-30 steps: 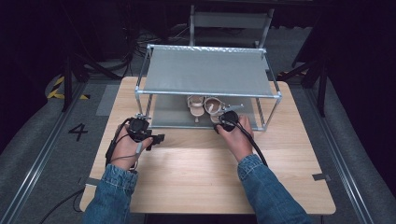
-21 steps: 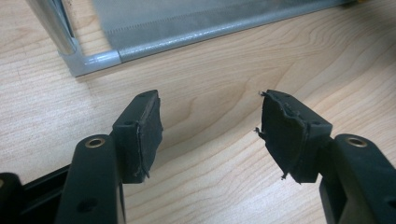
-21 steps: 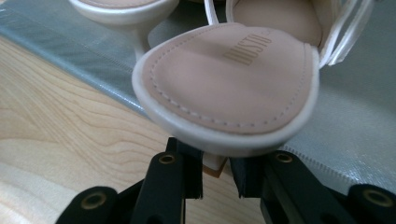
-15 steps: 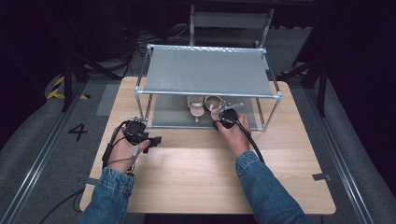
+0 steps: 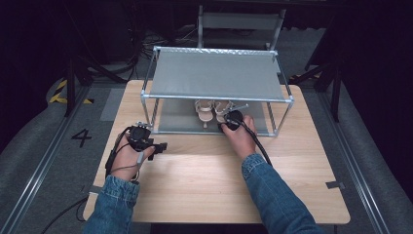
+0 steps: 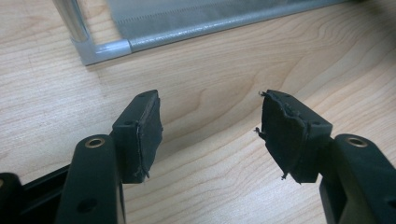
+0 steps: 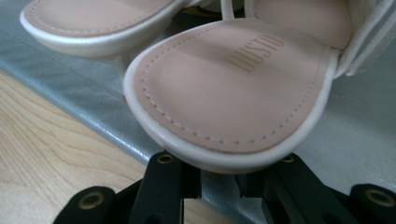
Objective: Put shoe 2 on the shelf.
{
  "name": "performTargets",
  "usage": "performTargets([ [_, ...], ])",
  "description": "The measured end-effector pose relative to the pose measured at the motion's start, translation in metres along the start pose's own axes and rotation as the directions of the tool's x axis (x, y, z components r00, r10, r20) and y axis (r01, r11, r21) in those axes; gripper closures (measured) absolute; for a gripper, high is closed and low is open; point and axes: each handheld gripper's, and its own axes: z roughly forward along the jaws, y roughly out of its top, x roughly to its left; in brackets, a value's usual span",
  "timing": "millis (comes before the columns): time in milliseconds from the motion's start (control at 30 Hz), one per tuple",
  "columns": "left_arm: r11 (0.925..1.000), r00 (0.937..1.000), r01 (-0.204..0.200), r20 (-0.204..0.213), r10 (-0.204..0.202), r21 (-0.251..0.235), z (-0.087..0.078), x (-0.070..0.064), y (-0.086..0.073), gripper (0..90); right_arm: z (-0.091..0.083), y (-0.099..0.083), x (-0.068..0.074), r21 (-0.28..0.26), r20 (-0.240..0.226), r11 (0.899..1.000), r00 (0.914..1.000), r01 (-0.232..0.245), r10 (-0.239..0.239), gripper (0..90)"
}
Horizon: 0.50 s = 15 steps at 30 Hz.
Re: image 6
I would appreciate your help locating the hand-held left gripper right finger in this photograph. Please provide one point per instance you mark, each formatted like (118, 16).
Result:
(292, 137)

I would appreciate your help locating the grey metal shoe rack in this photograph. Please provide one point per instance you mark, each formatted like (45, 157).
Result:
(102, 51)

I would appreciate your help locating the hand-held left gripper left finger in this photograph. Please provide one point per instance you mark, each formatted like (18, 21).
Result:
(137, 140)

